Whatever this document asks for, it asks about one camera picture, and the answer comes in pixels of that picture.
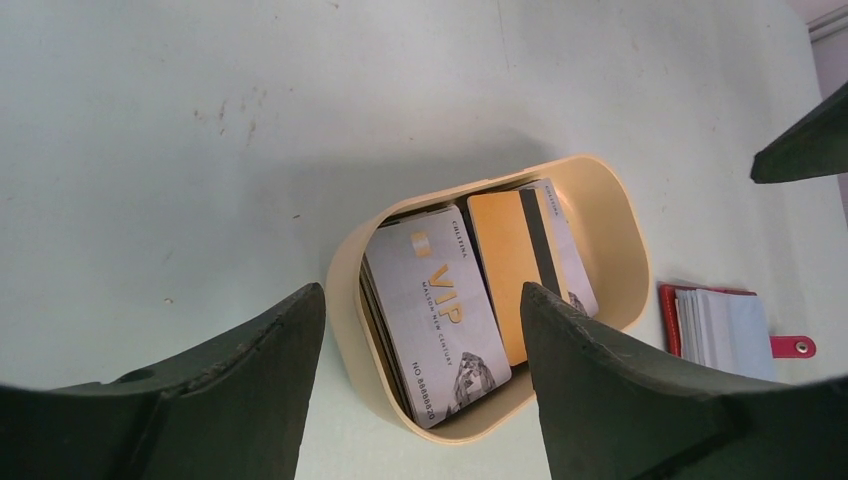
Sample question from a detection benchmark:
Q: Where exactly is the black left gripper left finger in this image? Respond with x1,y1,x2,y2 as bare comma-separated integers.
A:
1,283,326,479

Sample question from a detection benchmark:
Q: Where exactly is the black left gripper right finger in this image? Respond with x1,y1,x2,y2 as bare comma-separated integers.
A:
520,283,847,479

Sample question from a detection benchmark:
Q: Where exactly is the silver card behind gold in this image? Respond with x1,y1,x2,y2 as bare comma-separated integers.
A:
518,178,599,317

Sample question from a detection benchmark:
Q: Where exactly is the beige oval plastic tray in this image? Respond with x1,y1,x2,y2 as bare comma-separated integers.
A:
325,154,654,445

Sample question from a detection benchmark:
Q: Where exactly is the silver VIP card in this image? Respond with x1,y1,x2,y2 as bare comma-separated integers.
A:
364,205,512,429

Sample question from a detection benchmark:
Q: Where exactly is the gold card with stripe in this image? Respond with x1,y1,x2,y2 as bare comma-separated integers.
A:
467,188,569,366

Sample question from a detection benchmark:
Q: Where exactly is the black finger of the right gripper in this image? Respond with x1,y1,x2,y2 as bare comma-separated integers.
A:
750,85,847,184

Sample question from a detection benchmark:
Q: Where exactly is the red leather card holder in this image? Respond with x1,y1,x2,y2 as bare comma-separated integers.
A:
658,283,817,382

